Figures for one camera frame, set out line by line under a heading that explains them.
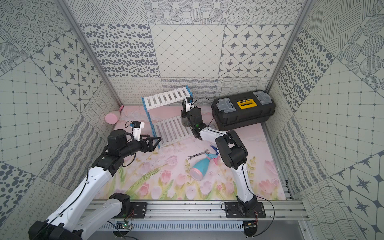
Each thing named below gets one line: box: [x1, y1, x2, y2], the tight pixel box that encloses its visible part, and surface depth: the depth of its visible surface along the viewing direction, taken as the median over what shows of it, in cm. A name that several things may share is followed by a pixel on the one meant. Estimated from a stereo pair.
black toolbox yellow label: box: [211, 90, 276, 131], surface depth 100 cm
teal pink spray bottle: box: [189, 145, 221, 181], surface depth 88 cm
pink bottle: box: [105, 104, 125, 125], surface depth 107 cm
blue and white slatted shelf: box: [141, 85, 193, 149], surface depth 93 cm
